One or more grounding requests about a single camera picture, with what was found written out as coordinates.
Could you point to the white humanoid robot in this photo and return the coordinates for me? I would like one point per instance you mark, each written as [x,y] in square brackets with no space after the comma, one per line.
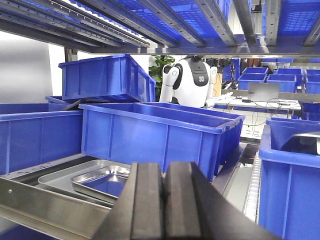
[189,82]

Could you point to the white work table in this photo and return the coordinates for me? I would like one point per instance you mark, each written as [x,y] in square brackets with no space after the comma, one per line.
[273,104]

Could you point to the white roller track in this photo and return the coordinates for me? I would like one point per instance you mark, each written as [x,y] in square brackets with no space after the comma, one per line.
[251,206]

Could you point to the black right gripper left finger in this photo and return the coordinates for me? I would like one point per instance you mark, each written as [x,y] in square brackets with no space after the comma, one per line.
[138,212]

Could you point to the green potted plant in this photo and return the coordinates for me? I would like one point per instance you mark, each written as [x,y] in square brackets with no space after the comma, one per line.
[156,65]

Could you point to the stainless steel shelf front rail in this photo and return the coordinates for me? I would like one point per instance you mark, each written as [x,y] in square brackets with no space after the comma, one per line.
[57,215]

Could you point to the grey laptop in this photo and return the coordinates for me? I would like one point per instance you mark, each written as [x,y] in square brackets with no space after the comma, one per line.
[263,92]

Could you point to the blue bin left shelf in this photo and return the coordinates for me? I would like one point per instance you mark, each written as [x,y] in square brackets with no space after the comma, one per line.
[29,139]

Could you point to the blue bin behind tray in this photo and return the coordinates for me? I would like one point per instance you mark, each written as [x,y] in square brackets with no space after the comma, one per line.
[161,133]

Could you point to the overhead steel shelf rails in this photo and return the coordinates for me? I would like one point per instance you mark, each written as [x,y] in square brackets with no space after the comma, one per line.
[227,28]

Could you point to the tilted blue bin on top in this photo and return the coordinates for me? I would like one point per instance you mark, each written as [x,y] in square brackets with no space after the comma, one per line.
[116,78]

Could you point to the small silver metal tray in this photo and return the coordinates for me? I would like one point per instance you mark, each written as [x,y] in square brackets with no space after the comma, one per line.
[105,183]

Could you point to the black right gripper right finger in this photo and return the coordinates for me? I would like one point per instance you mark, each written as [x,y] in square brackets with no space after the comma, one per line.
[195,210]

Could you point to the blue bin right with tray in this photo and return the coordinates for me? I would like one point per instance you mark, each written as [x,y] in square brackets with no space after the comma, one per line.
[290,179]

